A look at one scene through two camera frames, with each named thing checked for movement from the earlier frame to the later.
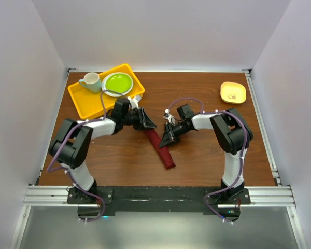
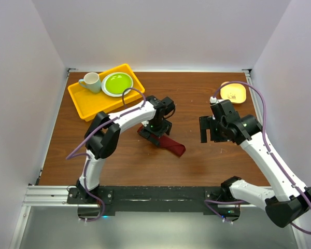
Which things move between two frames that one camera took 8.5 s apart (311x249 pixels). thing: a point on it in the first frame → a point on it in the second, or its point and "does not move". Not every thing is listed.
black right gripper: [169, 137] → [207, 122]
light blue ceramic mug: [91, 81] does not move
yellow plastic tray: [88, 105] does not move
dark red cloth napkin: [164, 151] → [167, 144]
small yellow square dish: [232, 93] does not move
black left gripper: [142, 119] → [166, 127]
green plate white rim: [117, 84] does not move
